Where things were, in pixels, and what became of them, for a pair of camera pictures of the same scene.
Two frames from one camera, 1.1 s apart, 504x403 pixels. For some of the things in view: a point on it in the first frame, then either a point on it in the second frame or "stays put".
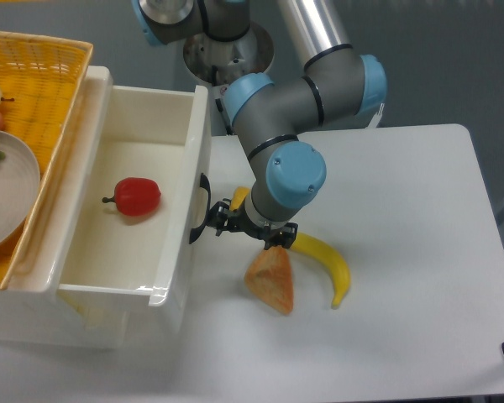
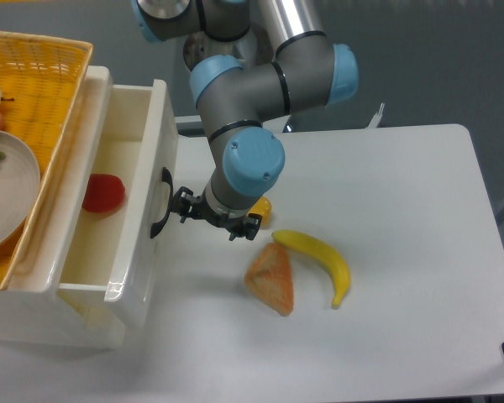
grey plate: x=11 y=193 stays put
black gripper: x=237 y=220 -> x=245 y=226
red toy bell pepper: x=135 y=196 -> x=105 y=192
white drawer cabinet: x=29 y=310 stays put
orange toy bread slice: x=270 y=277 stays put
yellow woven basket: x=40 y=81 stays put
